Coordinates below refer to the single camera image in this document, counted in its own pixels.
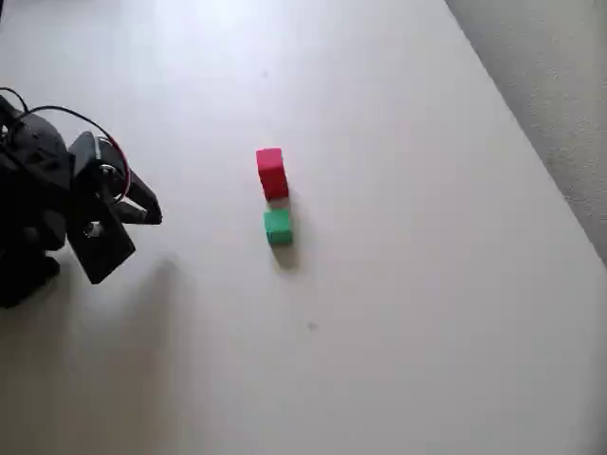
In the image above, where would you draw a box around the green cube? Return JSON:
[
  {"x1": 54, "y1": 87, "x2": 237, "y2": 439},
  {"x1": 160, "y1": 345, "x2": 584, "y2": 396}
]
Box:
[{"x1": 263, "y1": 209, "x2": 294, "y2": 246}]

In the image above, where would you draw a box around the red cube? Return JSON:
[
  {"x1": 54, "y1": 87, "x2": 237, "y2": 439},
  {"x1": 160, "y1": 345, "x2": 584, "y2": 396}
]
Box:
[
  {"x1": 260, "y1": 173, "x2": 290, "y2": 202},
  {"x1": 255, "y1": 147, "x2": 288, "y2": 184}
]

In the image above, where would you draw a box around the black camera box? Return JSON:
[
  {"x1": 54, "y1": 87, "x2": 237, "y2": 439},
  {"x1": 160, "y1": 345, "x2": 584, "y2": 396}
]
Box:
[{"x1": 67, "y1": 201, "x2": 138, "y2": 286}]

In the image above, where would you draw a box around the black camera cable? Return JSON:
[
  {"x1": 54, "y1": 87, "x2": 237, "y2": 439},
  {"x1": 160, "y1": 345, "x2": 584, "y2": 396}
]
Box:
[{"x1": 22, "y1": 104, "x2": 120, "y2": 149}]

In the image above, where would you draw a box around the thin black cable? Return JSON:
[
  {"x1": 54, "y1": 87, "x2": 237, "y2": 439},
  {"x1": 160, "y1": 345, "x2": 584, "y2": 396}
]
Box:
[{"x1": 0, "y1": 86, "x2": 28, "y2": 116}]

